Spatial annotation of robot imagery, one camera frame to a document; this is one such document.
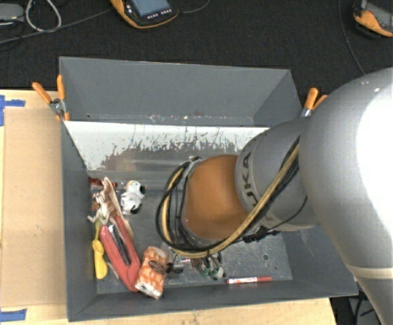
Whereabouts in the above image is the grey metal bin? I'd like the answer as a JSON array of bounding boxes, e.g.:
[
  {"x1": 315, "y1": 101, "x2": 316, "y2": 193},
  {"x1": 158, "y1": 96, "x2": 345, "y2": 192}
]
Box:
[{"x1": 58, "y1": 56, "x2": 359, "y2": 322}]

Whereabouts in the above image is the white and black toy dog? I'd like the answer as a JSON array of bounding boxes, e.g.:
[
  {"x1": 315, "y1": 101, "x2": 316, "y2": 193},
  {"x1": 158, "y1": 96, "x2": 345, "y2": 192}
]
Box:
[{"x1": 119, "y1": 180, "x2": 147, "y2": 215}]

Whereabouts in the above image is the brown and white toy animal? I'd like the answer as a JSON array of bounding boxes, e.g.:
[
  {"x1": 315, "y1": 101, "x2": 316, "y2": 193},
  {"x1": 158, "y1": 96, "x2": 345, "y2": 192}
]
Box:
[{"x1": 87, "y1": 181, "x2": 116, "y2": 225}]

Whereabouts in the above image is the yellow plastic toy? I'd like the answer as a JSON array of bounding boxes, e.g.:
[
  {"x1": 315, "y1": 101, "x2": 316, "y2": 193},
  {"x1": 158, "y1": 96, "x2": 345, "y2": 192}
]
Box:
[{"x1": 91, "y1": 219, "x2": 109, "y2": 280}]

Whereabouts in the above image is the brown cardboard board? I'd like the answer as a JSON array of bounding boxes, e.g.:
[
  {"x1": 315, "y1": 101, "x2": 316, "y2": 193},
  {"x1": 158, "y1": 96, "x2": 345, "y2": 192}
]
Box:
[{"x1": 0, "y1": 108, "x2": 67, "y2": 308}]

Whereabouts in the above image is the red and black stapler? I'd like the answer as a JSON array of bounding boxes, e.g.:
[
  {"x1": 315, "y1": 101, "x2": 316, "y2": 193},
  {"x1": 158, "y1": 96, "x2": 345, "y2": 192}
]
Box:
[{"x1": 99, "y1": 215, "x2": 142, "y2": 293}]

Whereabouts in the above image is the red and white marker pen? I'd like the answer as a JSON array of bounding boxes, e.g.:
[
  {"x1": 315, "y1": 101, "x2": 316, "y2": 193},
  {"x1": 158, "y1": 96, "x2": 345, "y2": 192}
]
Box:
[{"x1": 225, "y1": 276, "x2": 273, "y2": 285}]

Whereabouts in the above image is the orange and white checked box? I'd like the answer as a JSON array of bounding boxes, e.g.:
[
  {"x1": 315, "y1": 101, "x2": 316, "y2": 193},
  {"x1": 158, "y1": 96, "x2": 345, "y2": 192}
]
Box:
[{"x1": 134, "y1": 246, "x2": 168, "y2": 300}]

